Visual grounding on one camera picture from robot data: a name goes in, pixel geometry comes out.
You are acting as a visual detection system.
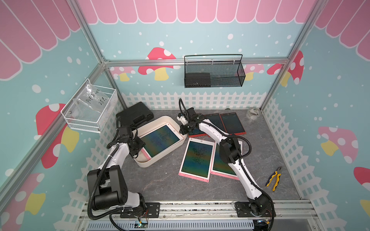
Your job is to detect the red writing tablet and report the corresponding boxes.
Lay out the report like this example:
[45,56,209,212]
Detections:
[205,113,226,132]
[220,112,246,135]
[188,128,207,138]

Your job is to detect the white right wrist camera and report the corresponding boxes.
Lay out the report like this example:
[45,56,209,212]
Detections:
[177,113,188,125]

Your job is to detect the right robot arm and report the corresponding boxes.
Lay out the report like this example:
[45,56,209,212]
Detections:
[177,108,276,218]

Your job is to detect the white wire wall basket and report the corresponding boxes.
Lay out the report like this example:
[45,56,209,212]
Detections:
[61,79,118,133]

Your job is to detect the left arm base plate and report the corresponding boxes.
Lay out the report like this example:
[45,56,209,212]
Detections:
[120,203,161,219]

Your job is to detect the clear plastic bag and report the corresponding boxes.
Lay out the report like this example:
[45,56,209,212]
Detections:
[72,83,109,114]

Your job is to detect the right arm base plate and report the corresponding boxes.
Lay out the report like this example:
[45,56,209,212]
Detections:
[234,201,276,218]

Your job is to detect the pink writing tablet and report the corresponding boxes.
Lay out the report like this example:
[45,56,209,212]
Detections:
[178,138,215,182]
[211,143,239,180]
[140,123,183,160]

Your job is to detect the cream plastic storage box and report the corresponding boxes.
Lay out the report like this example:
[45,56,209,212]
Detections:
[134,116,188,168]

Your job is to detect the black box in basket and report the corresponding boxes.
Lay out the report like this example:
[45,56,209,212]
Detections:
[184,73,211,88]

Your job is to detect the black case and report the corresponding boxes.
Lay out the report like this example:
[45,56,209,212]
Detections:
[116,102,154,128]

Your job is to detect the yellow black pliers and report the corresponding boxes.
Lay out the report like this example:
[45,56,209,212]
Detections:
[266,167,282,192]

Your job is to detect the clear tape roll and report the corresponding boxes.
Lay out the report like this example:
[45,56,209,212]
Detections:
[246,107,262,120]

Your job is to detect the black mesh wall basket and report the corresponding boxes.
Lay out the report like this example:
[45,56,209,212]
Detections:
[184,54,246,88]

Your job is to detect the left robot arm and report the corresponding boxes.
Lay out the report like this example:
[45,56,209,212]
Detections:
[87,126,147,220]

